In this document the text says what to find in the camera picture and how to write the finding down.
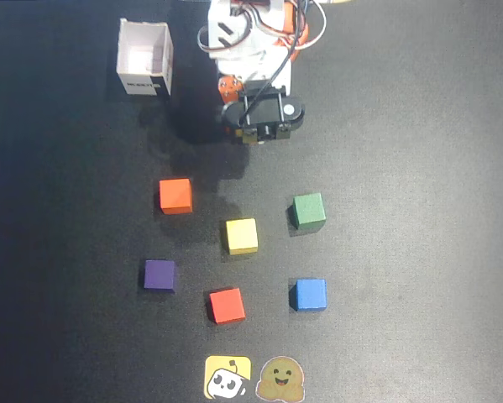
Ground yellow cube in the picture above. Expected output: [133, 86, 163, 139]
[224, 217, 259, 256]

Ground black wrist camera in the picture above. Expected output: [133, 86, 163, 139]
[221, 86, 308, 145]

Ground yellow robot sticker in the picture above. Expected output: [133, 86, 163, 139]
[203, 355, 253, 400]

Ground white servo cable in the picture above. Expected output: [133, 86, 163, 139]
[291, 0, 327, 52]
[196, 25, 213, 55]

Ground orange cube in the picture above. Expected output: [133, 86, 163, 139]
[158, 178, 193, 216]

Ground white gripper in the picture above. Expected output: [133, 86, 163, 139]
[215, 46, 295, 106]

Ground black table mat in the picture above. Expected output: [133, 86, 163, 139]
[0, 0, 503, 403]

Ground purple cube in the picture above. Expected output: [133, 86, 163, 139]
[143, 259, 177, 294]

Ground red cube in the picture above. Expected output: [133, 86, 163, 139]
[207, 287, 247, 326]

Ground hugging face sticker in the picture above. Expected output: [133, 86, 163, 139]
[254, 355, 307, 400]

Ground blue cube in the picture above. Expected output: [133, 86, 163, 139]
[293, 278, 328, 312]

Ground white paper box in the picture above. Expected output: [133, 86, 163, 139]
[115, 18, 176, 98]

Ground green cube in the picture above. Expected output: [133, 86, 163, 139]
[291, 192, 327, 231]

